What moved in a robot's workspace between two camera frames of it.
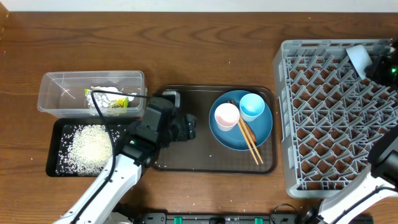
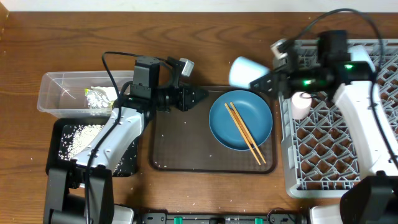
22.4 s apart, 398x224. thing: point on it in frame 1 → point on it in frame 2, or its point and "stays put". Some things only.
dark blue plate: x=234 y=139 stays put
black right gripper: x=375 y=71 → x=278 y=78
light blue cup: x=251 y=105 → x=243 y=71
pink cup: x=226 y=116 → x=301 y=104
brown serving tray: x=204 y=154 stays put
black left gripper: x=188 y=125 → x=186 y=97
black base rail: x=279 y=218 stays put
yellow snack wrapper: x=106 y=100 stays put
